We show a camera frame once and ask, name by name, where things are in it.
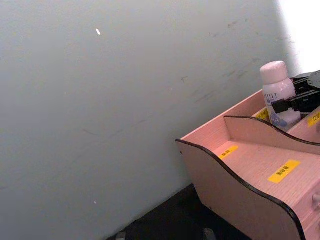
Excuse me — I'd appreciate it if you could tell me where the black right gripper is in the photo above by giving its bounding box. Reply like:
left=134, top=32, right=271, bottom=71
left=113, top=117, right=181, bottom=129
left=272, top=70, right=320, bottom=115

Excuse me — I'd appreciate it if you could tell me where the white plastic bottle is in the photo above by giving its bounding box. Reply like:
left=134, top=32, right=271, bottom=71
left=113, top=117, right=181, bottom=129
left=259, top=60, right=302, bottom=131

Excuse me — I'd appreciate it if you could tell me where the yellow label sticker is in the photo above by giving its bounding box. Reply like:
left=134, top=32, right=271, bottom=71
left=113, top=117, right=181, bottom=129
left=217, top=145, right=239, bottom=160
left=267, top=159, right=302, bottom=184
left=307, top=110, right=320, bottom=128
left=254, top=108, right=270, bottom=124

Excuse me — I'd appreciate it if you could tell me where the pink wooden desk organizer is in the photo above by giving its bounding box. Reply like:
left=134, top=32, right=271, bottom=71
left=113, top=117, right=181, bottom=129
left=175, top=88, right=320, bottom=240

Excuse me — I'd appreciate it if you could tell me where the black table cloth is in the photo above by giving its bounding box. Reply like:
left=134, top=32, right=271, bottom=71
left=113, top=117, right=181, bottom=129
left=106, top=183, right=254, bottom=240

